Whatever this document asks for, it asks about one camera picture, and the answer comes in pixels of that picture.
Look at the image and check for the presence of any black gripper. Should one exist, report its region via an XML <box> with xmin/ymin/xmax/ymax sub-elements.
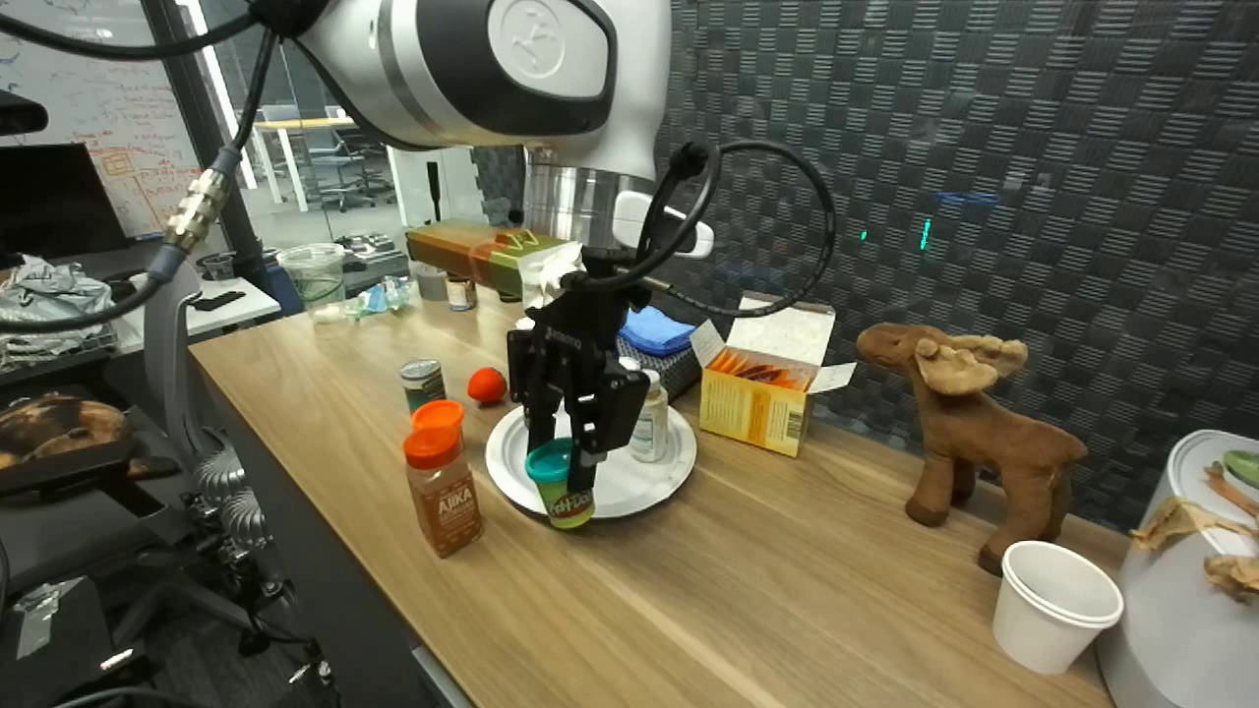
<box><xmin>508</xmin><ymin>252</ymin><xmax>654</xmax><ymax>497</ymax></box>

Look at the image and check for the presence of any teal-lidded yellow dough tub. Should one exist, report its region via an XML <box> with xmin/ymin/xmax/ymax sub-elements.
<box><xmin>524</xmin><ymin>437</ymin><xmax>601</xmax><ymax>534</ymax></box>

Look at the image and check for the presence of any orange-capped brown spice bottle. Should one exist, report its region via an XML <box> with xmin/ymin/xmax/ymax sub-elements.
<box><xmin>402</xmin><ymin>421</ymin><xmax>490</xmax><ymax>564</ymax></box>

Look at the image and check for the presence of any orange ball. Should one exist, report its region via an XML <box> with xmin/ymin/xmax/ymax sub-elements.
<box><xmin>466</xmin><ymin>365</ymin><xmax>512</xmax><ymax>409</ymax></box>

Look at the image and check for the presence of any dark grey block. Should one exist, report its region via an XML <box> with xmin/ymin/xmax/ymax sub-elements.
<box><xmin>648</xmin><ymin>348</ymin><xmax>707</xmax><ymax>404</ymax></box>

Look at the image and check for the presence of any blue sponge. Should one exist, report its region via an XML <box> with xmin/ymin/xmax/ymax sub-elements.
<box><xmin>618</xmin><ymin>303</ymin><xmax>700</xmax><ymax>362</ymax></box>

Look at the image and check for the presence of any white paper plate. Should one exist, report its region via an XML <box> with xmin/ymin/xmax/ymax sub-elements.
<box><xmin>479</xmin><ymin>396</ymin><xmax>705</xmax><ymax>526</ymax></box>

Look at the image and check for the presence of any green-label tin can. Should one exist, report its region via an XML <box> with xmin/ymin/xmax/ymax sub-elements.
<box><xmin>399</xmin><ymin>354</ymin><xmax>449</xmax><ymax>412</ymax></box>

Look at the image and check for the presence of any open yellow cardboard box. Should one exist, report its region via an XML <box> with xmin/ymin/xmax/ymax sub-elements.
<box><xmin>689</xmin><ymin>293</ymin><xmax>861</xmax><ymax>463</ymax></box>

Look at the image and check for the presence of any clear plastic tub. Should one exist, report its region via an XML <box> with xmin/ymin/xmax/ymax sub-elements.
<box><xmin>276</xmin><ymin>241</ymin><xmax>352</xmax><ymax>311</ymax></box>

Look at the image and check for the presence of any brown plush moose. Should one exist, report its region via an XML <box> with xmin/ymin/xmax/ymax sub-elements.
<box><xmin>853</xmin><ymin>318</ymin><xmax>1096</xmax><ymax>577</ymax></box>

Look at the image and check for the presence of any brown patterned cushion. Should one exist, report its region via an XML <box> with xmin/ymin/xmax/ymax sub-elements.
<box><xmin>0</xmin><ymin>388</ymin><xmax>136</xmax><ymax>477</ymax></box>

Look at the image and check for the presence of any white paper cup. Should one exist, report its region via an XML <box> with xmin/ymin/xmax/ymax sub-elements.
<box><xmin>987</xmin><ymin>534</ymin><xmax>1128</xmax><ymax>682</ymax></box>

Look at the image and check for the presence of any grey crumpled cloth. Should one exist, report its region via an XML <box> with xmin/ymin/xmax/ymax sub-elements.
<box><xmin>0</xmin><ymin>252</ymin><xmax>123</xmax><ymax>369</ymax></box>

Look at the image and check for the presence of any white plastic bucket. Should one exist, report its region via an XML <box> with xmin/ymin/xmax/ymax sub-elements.
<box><xmin>1097</xmin><ymin>425</ymin><xmax>1259</xmax><ymax>708</ymax></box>

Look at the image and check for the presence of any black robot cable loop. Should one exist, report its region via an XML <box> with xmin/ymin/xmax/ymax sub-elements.
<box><xmin>627</xmin><ymin>133</ymin><xmax>848</xmax><ymax>321</ymax></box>

